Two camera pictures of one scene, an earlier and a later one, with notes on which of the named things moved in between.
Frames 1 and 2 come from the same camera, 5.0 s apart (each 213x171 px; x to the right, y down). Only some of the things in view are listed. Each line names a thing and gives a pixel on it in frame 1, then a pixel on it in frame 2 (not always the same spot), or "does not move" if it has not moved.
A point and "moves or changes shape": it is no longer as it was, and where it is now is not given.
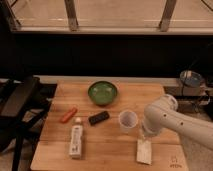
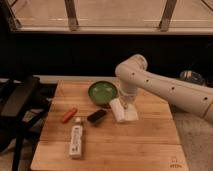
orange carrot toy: (69, 115) does not move
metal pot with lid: (193, 84) does not move
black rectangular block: (98, 118) moves or changes shape
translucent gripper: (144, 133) -> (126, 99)
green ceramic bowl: (102, 93) does not move
